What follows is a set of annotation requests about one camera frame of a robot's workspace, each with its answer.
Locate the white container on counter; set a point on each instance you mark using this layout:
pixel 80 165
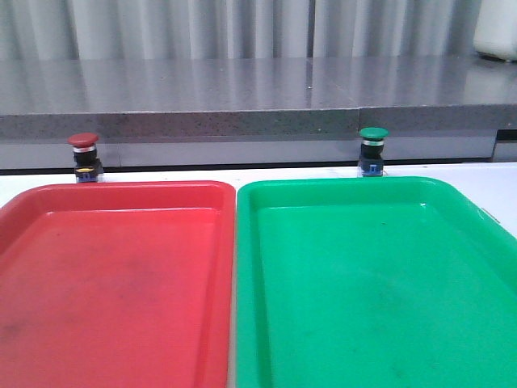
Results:
pixel 495 31

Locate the red plastic tray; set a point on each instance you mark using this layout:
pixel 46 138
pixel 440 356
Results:
pixel 117 285

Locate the grey speckled stone counter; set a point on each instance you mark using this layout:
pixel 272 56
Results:
pixel 152 114

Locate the red mushroom push button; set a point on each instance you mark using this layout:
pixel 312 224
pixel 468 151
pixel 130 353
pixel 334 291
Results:
pixel 88 167

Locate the green plastic tray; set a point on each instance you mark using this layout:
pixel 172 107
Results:
pixel 385 282

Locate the green mushroom push button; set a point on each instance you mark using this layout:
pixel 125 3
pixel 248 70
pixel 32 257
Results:
pixel 371 163

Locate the white pleated curtain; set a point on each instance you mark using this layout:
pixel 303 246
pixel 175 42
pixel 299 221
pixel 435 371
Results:
pixel 147 30

